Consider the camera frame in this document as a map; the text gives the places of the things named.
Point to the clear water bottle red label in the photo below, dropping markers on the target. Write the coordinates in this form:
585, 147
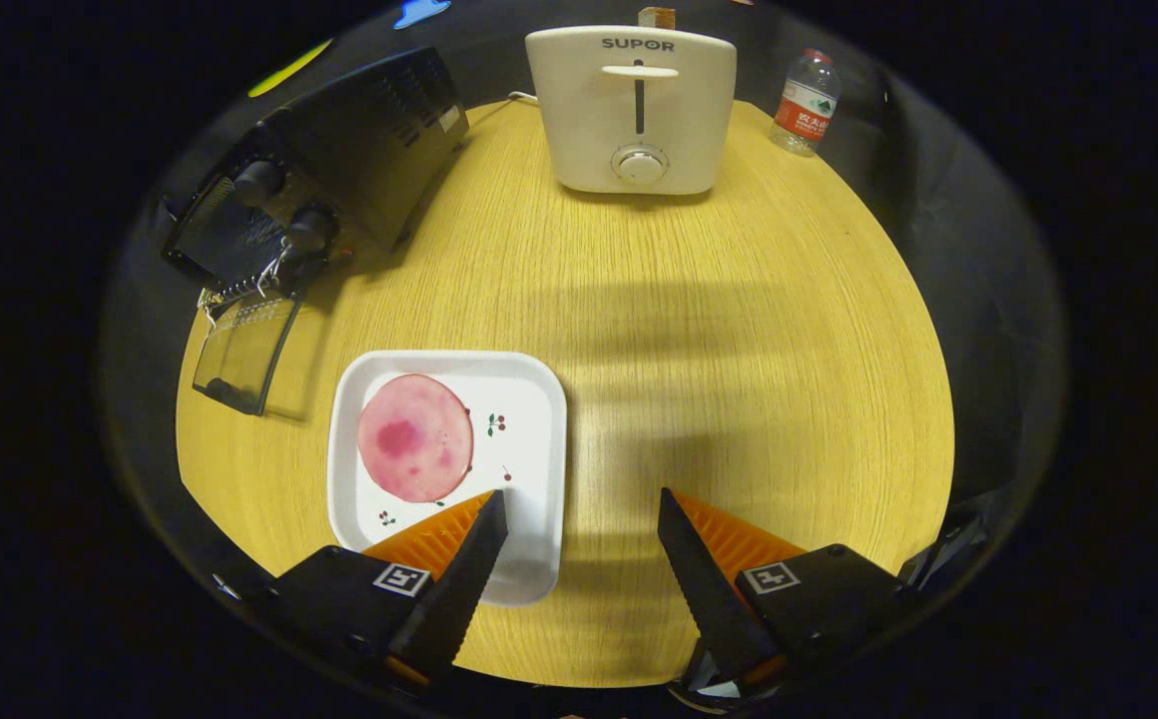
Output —
805, 105

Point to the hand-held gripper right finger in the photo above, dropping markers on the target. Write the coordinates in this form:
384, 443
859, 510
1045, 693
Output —
704, 589

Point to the brown bread slice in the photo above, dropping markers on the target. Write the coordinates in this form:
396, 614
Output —
656, 18

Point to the white square plate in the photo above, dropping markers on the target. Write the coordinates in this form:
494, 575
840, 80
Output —
529, 399

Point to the black toaster oven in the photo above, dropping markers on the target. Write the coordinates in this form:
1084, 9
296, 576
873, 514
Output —
369, 150

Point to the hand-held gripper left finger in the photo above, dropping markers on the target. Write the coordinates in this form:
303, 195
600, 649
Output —
459, 589

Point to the white pop-up toaster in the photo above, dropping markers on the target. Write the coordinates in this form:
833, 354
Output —
679, 120

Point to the pink round ham slice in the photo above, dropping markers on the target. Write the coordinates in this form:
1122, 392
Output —
414, 439

